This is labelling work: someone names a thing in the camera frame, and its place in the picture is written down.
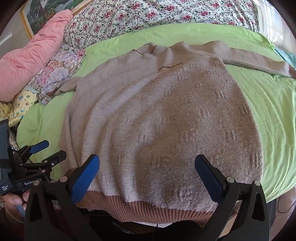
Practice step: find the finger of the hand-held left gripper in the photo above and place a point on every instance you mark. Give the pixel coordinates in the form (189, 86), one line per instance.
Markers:
(39, 146)
(55, 158)

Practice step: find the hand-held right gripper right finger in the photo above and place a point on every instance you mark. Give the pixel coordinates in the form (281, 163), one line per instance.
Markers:
(208, 180)

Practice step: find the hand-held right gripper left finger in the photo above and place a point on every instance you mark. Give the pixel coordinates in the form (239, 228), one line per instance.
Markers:
(84, 178)

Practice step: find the beige knit sweater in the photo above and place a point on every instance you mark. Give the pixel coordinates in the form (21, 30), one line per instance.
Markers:
(150, 115)

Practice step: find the person's left hand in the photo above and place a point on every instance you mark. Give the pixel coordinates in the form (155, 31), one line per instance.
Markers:
(13, 199)

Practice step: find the yellow patterned pillow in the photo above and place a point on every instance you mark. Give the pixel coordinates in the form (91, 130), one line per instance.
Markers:
(20, 104)

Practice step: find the pastel floral pillow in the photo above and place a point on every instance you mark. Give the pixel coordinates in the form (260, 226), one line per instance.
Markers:
(57, 67)

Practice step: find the pink quilted pillow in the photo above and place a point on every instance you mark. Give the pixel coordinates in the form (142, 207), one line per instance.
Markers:
(30, 58)

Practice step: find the green bed sheet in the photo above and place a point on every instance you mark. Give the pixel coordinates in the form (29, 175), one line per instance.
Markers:
(266, 104)

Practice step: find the framed landscape painting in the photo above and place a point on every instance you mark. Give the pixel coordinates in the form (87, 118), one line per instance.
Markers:
(37, 14)

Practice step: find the light blue cloth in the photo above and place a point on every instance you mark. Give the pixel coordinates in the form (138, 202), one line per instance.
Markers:
(289, 55)

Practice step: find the red floral quilt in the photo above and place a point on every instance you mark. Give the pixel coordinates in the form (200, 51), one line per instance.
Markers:
(138, 16)

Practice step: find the white curtain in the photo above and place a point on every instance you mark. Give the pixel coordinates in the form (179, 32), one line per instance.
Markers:
(268, 16)

